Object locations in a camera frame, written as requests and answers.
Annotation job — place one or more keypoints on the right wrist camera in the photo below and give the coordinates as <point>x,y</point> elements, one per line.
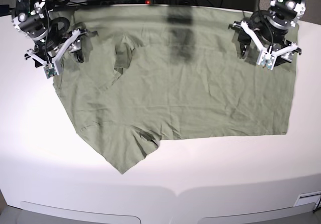
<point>51,70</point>

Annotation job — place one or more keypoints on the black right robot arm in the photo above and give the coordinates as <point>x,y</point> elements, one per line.
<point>32,17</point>

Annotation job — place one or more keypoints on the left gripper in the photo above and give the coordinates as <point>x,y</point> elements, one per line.
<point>258,30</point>

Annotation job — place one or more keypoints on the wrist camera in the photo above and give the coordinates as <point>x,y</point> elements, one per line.
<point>266,59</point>
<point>51,70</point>

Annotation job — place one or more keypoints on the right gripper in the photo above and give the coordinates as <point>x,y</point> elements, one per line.
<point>59,40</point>

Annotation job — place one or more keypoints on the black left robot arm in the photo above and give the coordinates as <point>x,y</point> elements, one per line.
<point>284,13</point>

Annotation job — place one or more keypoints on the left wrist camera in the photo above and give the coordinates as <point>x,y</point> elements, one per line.
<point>266,59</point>

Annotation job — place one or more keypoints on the green T-shirt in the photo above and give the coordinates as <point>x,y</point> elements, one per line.
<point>167,73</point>

